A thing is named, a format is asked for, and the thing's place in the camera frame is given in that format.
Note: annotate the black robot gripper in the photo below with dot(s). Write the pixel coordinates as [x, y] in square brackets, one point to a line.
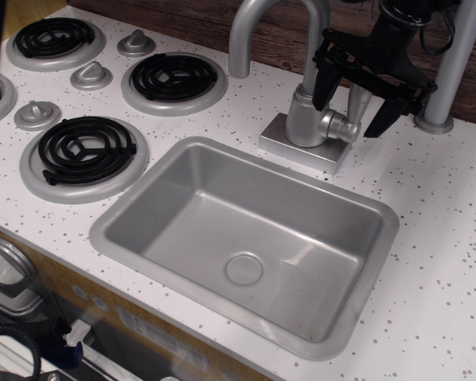
[379, 63]

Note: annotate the silver faucet lever handle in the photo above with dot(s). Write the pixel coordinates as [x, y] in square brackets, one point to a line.
[347, 127]

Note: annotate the silver toy faucet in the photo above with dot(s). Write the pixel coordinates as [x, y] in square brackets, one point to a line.
[293, 135]

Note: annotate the grey support pole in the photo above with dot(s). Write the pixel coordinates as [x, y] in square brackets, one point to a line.
[435, 117]

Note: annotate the grey plastic sink basin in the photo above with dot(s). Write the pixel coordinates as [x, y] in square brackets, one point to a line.
[286, 256]

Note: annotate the black coil burner middle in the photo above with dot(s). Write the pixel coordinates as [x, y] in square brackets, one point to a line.
[173, 84]

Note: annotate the black coil burner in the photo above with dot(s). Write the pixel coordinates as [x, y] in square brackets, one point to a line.
[84, 159]
[173, 84]
[55, 44]

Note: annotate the silver stove knob back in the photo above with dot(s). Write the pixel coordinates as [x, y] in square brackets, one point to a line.
[136, 44]

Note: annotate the silver stove knob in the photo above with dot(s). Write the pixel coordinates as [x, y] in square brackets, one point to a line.
[136, 44]
[92, 76]
[36, 116]

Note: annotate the silver stove knob middle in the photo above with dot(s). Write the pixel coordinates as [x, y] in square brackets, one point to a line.
[92, 76]

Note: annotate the black coil burner front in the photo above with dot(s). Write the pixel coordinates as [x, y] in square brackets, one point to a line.
[84, 159]

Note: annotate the black coil burner back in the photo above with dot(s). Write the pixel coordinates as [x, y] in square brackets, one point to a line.
[55, 44]

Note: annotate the silver stove knob front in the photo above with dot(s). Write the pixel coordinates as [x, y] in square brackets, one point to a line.
[36, 116]

